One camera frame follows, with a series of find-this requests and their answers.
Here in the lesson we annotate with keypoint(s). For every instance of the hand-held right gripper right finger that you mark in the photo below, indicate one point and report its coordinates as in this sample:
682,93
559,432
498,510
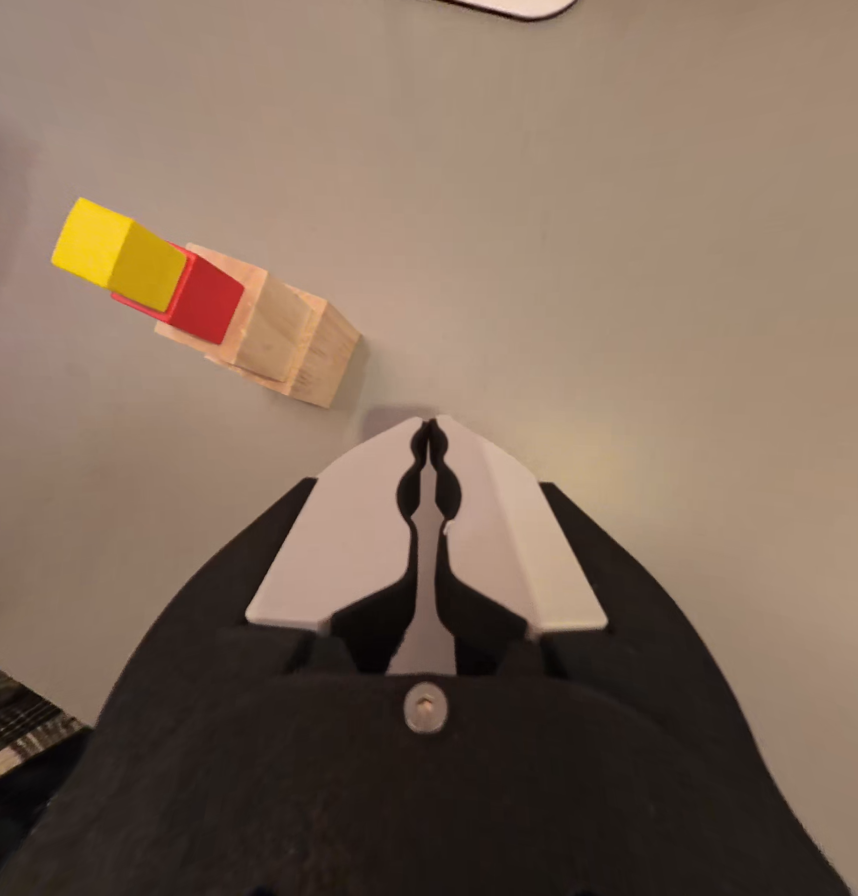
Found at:
520,553

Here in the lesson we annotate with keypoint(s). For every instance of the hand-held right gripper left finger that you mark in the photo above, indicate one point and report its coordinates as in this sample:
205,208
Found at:
338,546

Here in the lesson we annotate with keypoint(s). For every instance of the large natural wooden cube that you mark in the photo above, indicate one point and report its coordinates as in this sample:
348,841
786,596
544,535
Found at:
327,364

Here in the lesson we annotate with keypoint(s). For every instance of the small natural wooden cube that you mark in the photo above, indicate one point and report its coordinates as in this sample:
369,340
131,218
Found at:
275,329

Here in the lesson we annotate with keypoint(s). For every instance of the red wooden cube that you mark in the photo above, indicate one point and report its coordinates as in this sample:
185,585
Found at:
208,304

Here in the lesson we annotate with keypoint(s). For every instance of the yellow wooden cube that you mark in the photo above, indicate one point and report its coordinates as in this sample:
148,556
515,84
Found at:
114,252

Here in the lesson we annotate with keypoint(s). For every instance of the person's plaid shirt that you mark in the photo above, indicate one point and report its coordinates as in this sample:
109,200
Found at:
16,728

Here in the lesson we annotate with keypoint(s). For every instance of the white stand with wooden board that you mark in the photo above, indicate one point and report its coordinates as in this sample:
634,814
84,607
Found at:
527,7

